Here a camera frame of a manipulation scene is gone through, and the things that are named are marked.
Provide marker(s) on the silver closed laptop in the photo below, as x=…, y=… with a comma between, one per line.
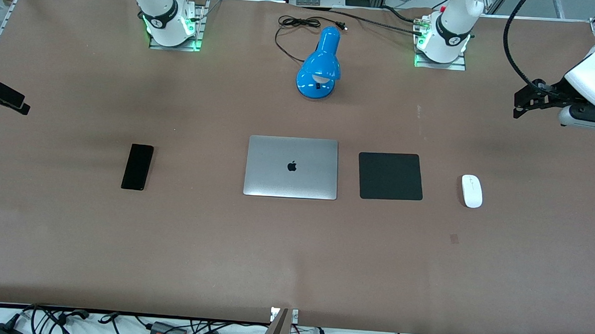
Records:
x=291, y=167

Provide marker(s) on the brown wooden post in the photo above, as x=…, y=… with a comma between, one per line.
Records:
x=279, y=332

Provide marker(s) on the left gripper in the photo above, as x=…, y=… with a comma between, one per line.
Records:
x=556, y=93

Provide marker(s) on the white computer mouse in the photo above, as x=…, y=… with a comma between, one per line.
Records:
x=471, y=191

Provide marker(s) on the blue desk lamp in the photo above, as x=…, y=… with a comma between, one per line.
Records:
x=320, y=67

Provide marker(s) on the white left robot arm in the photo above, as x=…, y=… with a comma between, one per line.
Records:
x=449, y=35

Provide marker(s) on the small metal edge bracket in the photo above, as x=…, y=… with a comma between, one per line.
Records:
x=294, y=316

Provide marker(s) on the aluminium right arm base plate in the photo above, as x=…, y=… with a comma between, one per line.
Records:
x=199, y=27

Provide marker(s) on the aluminium left arm base plate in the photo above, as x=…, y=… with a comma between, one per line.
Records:
x=440, y=65

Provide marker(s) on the black smartphone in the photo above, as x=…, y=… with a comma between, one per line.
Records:
x=137, y=166

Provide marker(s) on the black power brick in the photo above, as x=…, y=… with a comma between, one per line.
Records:
x=3, y=329

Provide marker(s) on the black mouse pad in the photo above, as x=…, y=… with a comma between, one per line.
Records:
x=390, y=176

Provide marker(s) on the black adapter with red connectors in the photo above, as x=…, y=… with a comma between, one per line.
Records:
x=168, y=330

